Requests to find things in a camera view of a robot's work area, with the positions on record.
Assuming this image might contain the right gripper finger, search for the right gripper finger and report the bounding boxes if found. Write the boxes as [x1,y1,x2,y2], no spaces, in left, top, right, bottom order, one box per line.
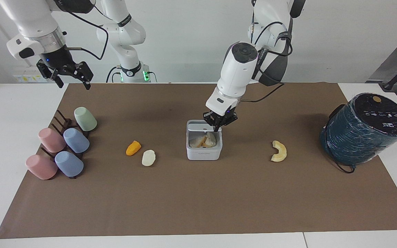
[36,60,65,89]
[59,61,94,90]

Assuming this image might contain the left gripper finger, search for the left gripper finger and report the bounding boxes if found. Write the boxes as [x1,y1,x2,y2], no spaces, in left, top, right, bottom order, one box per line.
[218,115,239,133]
[203,112,220,132]

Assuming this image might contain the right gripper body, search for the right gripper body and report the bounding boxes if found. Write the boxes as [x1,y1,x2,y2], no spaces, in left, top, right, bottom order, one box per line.
[39,45,75,71]

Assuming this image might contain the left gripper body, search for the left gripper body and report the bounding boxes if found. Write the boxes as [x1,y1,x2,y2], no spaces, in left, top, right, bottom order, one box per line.
[207,107,238,120]

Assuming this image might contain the small white lidded bin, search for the small white lidded bin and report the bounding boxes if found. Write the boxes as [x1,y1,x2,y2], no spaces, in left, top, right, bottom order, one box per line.
[186,120,223,161]

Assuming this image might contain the green cup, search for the green cup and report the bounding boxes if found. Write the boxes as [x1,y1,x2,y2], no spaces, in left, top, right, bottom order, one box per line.
[73,106,98,132]

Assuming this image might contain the dark brown cup rack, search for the dark brown cup rack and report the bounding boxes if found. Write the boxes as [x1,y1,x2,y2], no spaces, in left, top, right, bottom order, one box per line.
[40,109,91,180]

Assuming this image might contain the curved yellow peel piece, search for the curved yellow peel piece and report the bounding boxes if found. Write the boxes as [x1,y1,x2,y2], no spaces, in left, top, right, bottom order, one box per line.
[271,140,287,163]

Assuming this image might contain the pink cup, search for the pink cup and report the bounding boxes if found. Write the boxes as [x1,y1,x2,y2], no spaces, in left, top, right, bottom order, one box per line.
[25,154,58,180]
[38,127,67,153]

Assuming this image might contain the blue cup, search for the blue cup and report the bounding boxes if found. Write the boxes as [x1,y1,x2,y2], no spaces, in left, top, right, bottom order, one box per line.
[63,127,90,154]
[54,151,84,178]

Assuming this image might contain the white peel piece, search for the white peel piece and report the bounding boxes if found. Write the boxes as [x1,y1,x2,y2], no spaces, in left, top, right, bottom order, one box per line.
[141,149,156,167]

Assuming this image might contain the orange peel piece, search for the orange peel piece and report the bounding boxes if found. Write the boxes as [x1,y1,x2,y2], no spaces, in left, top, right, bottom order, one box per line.
[126,140,142,157]

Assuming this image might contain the dark teal wrapped cylinder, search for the dark teal wrapped cylinder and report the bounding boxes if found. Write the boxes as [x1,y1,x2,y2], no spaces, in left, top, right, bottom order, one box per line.
[319,92,397,166]

